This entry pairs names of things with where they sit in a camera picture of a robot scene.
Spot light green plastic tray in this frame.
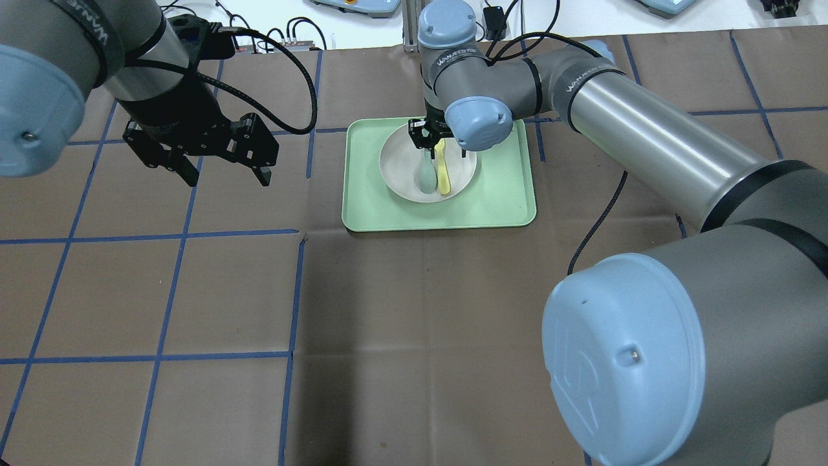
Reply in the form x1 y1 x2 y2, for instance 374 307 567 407
341 117 536 231

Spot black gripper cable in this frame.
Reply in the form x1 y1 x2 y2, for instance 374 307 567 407
126 26 319 136
485 0 629 276

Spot black power adapter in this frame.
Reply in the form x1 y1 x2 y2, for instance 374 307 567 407
483 5 508 41

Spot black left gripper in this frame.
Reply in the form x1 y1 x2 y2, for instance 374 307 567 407
122 72 280 188

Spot blue teach pendant tablet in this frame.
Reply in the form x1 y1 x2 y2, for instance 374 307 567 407
638 0 696 19

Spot aluminium frame post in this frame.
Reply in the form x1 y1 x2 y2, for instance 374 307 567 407
401 0 430 54

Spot yellow plastic fork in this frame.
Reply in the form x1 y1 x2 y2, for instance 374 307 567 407
433 139 452 197

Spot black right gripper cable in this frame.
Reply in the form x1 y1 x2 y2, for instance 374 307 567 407
485 0 629 276

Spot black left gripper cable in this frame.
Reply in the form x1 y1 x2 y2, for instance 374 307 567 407
126 26 319 136

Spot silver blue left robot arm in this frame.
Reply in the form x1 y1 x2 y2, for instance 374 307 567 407
1 1 279 186

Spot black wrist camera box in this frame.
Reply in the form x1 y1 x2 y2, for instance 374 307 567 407
169 14 236 66

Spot white round plate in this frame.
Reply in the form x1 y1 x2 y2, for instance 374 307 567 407
379 124 479 203

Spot teal green plastic spoon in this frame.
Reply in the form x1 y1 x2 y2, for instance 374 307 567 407
415 148 437 194

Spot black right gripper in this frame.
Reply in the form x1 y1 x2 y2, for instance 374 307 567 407
408 98 468 160

